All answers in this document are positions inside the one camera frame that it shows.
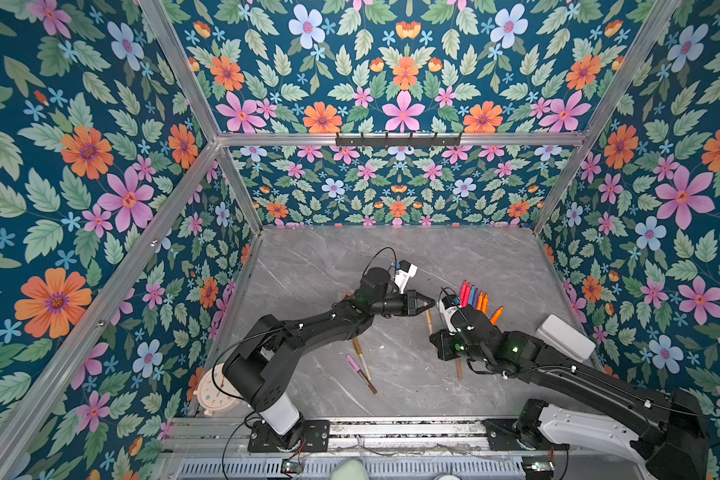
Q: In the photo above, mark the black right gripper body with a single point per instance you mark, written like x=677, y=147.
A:
x=452, y=348

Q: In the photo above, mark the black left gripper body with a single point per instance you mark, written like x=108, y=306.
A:
x=394, y=302

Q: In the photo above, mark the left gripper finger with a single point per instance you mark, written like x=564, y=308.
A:
x=422, y=298
x=422, y=309

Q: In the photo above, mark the beige pen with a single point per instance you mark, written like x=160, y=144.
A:
x=430, y=323

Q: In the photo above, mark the brown fountain pen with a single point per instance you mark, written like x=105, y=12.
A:
x=458, y=369

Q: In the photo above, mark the pink highlighter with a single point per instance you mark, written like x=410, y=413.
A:
x=462, y=290
x=466, y=294

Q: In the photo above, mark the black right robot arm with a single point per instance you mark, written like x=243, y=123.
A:
x=663, y=433

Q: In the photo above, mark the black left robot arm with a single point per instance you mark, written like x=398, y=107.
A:
x=262, y=365

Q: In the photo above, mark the gold brown pen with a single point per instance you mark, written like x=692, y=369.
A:
x=360, y=354

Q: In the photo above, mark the pink cap brown pen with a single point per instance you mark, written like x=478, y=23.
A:
x=355, y=366

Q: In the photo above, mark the white box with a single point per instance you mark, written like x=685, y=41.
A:
x=566, y=339

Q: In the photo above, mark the metal hook rack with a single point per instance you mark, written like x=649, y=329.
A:
x=385, y=140

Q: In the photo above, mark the round beige clock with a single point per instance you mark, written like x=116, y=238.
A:
x=214, y=393

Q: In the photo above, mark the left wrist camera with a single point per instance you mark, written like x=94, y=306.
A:
x=404, y=272

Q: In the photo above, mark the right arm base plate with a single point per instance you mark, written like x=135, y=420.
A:
x=522, y=432

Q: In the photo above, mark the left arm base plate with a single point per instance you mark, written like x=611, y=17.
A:
x=310, y=436

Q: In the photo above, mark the aluminium front rail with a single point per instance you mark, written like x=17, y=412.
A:
x=387, y=434

